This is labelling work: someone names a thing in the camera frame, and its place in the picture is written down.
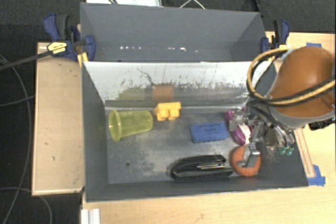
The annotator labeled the purple and white toy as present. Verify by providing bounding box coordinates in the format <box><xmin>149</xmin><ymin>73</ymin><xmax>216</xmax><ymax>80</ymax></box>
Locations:
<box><xmin>224</xmin><ymin>110</ymin><xmax>253</xmax><ymax>146</ymax></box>

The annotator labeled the black cylinder on white bracket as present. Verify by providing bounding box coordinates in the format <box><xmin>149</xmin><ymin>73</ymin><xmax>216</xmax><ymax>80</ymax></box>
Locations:
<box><xmin>309</xmin><ymin>119</ymin><xmax>336</xmax><ymax>131</ymax></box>

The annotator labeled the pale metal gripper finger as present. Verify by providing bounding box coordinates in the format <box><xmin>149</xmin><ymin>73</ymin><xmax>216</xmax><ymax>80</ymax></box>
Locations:
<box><xmin>237</xmin><ymin>144</ymin><xmax>262</xmax><ymax>168</ymax></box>
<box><xmin>230</xmin><ymin>110</ymin><xmax>250</xmax><ymax>130</ymax></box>

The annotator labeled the clear yellow-green plastic cup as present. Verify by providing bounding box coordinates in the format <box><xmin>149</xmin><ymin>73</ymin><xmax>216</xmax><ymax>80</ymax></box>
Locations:
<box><xmin>108</xmin><ymin>109</ymin><xmax>154</xmax><ymax>142</ymax></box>

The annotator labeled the blue sponge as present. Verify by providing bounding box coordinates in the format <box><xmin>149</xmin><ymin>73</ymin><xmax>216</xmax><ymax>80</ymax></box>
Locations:
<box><xmin>190</xmin><ymin>121</ymin><xmax>229</xmax><ymax>144</ymax></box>

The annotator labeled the pale wood board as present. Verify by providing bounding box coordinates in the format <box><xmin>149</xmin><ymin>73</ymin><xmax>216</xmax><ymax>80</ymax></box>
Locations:
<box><xmin>31</xmin><ymin>40</ymin><xmax>86</xmax><ymax>196</ymax></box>

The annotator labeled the black case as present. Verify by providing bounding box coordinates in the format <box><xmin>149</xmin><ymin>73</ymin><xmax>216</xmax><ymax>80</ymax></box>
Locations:
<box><xmin>171</xmin><ymin>154</ymin><xmax>234</xmax><ymax>180</ymax></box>

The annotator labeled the orange ball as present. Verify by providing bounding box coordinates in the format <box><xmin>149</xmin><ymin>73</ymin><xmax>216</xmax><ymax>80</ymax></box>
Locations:
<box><xmin>230</xmin><ymin>145</ymin><xmax>262</xmax><ymax>177</ymax></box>

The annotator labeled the grey metal bin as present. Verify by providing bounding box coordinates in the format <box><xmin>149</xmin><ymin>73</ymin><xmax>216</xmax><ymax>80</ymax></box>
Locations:
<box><xmin>78</xmin><ymin>2</ymin><xmax>309</xmax><ymax>202</ymax></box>

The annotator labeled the yellow toy building block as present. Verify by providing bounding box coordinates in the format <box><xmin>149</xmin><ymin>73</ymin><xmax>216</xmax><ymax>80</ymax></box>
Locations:
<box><xmin>153</xmin><ymin>101</ymin><xmax>182</xmax><ymax>122</ymax></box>

